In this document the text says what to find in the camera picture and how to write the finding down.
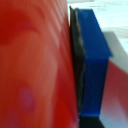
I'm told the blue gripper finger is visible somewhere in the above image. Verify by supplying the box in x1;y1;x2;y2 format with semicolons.
68;5;113;118

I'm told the red cup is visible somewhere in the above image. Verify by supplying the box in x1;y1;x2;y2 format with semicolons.
0;0;81;128

